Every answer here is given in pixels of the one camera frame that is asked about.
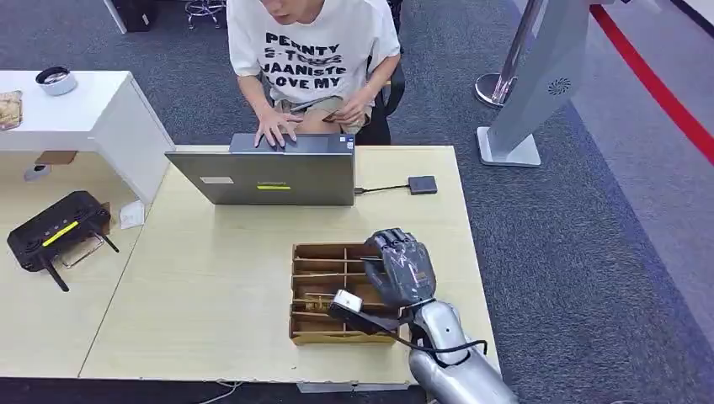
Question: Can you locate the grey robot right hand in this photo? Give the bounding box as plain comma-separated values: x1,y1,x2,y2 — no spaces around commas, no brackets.
363,227,438,309

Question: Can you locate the black cabinet with white leg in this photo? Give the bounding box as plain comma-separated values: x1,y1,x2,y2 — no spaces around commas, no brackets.
103,0,160,35

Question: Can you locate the black square adapter hub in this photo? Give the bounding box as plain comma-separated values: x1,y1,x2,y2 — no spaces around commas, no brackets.
408,175,439,196

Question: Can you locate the grey kiosk stand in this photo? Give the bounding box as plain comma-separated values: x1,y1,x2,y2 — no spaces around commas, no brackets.
477,0,617,168

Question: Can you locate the brown pad under table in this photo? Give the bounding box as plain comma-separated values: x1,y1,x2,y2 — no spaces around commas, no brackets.
34,150,78,166

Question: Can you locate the chrome stanchion post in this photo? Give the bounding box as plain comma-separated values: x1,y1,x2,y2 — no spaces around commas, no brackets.
474,0,546,110

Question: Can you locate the black laptop cable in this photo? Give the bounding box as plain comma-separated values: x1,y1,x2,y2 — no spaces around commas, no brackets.
354,183,411,196

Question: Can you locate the person's left hand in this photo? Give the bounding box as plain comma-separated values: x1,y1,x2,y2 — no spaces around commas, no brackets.
333,92,374,129

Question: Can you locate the white tape roll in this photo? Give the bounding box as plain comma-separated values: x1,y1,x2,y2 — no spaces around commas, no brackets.
35,66,78,97

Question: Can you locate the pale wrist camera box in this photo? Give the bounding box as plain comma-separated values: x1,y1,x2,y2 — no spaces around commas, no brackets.
327,289,402,338

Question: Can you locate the brown packet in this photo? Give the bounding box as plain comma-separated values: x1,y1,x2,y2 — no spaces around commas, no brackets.
0,90,22,131

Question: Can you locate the white paper tag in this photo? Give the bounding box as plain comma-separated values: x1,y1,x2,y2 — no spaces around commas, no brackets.
118,200,147,231

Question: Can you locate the white side table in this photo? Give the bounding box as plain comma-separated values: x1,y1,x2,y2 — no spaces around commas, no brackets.
0,70,176,205

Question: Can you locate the wooden compartment card box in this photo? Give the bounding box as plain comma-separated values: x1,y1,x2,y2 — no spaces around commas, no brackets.
289,242,402,347

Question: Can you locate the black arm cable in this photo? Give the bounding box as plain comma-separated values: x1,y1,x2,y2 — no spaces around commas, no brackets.
389,328,490,369

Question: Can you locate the person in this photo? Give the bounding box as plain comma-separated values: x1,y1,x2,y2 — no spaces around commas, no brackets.
226,0,402,150

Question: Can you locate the clear plastic holder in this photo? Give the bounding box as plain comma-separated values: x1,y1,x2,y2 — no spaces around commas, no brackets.
58,232,105,270

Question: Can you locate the clear-cased phone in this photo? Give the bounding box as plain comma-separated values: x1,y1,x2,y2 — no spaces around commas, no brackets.
289,95,343,114

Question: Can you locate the white floor cable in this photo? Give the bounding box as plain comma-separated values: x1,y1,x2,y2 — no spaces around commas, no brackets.
198,380,242,404

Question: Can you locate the black router with antennas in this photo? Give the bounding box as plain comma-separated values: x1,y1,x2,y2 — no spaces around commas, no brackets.
6,190,120,293

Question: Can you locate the grey laptop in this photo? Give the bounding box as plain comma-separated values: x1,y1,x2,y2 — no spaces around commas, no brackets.
165,132,356,207

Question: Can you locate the person's right hand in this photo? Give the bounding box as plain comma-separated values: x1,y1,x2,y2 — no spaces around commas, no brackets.
253,107,306,150

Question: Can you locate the black office chair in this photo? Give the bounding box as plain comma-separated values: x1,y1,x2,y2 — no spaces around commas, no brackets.
354,0,408,146

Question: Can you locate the golden card in box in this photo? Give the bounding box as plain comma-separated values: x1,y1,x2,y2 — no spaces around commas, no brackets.
303,292,338,314

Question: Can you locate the chrome stool base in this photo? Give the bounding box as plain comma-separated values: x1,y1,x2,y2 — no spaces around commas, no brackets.
184,0,230,30

